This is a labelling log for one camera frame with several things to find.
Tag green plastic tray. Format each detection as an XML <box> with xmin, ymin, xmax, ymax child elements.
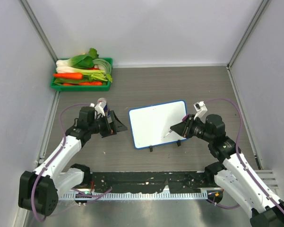
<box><xmin>51</xmin><ymin>58</ymin><xmax>112</xmax><ymax>92</ymax></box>

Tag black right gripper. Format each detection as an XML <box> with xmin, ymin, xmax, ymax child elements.
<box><xmin>171</xmin><ymin>114</ymin><xmax>213</xmax><ymax>142</ymax></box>

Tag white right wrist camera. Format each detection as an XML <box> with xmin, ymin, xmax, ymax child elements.
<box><xmin>193</xmin><ymin>101</ymin><xmax>207</xmax><ymax>120</ymax></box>

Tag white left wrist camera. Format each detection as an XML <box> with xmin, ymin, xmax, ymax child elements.
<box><xmin>89</xmin><ymin>101</ymin><xmax>106</xmax><ymax>116</ymax></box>

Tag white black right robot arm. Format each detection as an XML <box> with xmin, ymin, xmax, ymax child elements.
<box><xmin>170</xmin><ymin>114</ymin><xmax>284</xmax><ymax>227</ymax></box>

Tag red bull can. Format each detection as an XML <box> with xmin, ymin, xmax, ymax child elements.
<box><xmin>96</xmin><ymin>98</ymin><xmax>110</xmax><ymax>117</ymax></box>

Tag small orange carrot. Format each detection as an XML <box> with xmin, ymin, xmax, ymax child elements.
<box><xmin>62</xmin><ymin>81</ymin><xmax>103</xmax><ymax>86</ymax></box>

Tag blue framed whiteboard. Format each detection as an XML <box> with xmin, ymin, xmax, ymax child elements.
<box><xmin>129</xmin><ymin>100</ymin><xmax>187</xmax><ymax>149</ymax></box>

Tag pale green bean bundle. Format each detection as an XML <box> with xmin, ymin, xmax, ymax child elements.
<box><xmin>93</xmin><ymin>58</ymin><xmax>112</xmax><ymax>74</ymax></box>

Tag white slotted cable duct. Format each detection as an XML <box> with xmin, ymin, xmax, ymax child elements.
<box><xmin>59</xmin><ymin>191</ymin><xmax>207</xmax><ymax>201</ymax></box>

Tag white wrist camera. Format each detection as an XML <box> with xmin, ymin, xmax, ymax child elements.
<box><xmin>193</xmin><ymin>101</ymin><xmax>207</xmax><ymax>120</ymax></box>
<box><xmin>89</xmin><ymin>101</ymin><xmax>106</xmax><ymax>116</ymax></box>

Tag white marker with magenta cap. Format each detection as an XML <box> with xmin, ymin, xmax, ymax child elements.
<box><xmin>163</xmin><ymin>114</ymin><xmax>189</xmax><ymax>138</ymax></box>

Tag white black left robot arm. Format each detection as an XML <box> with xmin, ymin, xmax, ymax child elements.
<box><xmin>18</xmin><ymin>104</ymin><xmax>128</xmax><ymax>218</ymax></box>

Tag green bok choy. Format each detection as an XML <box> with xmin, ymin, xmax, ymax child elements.
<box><xmin>56</xmin><ymin>48</ymin><xmax>99</xmax><ymax>72</ymax></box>

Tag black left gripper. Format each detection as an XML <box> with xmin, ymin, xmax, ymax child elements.
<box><xmin>89</xmin><ymin>111</ymin><xmax>127</xmax><ymax>138</ymax></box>

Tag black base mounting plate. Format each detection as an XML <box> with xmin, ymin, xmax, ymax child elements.
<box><xmin>74</xmin><ymin>171</ymin><xmax>218</xmax><ymax>194</ymax></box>

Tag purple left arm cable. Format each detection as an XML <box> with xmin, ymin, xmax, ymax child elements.
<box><xmin>30</xmin><ymin>103</ymin><xmax>93</xmax><ymax>223</ymax></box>

